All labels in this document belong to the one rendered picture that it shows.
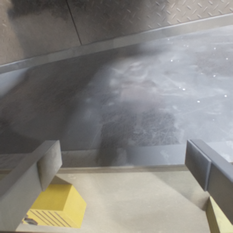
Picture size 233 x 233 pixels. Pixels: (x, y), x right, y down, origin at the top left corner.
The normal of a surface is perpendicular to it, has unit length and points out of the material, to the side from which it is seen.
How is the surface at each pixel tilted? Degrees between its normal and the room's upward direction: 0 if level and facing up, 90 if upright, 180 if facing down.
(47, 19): 0
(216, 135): 90
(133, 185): 0
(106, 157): 90
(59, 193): 90
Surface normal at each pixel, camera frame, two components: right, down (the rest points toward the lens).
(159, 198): -0.13, 0.61
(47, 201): -0.23, -0.78
